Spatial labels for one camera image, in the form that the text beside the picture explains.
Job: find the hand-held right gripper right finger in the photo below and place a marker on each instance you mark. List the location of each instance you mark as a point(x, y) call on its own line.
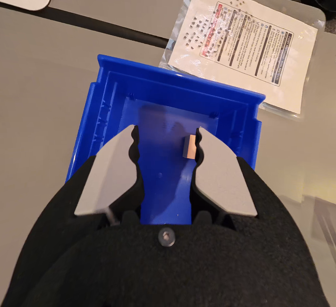
point(223, 178)

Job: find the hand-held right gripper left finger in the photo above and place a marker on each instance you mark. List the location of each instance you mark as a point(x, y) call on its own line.
point(105, 175)

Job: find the small wooden cube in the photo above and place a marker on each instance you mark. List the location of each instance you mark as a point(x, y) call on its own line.
point(190, 146)

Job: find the blue plastic bin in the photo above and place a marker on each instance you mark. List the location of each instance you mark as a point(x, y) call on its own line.
point(170, 89)

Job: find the instruction sheet in plastic sleeve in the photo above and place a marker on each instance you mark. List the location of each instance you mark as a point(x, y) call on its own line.
point(283, 57)

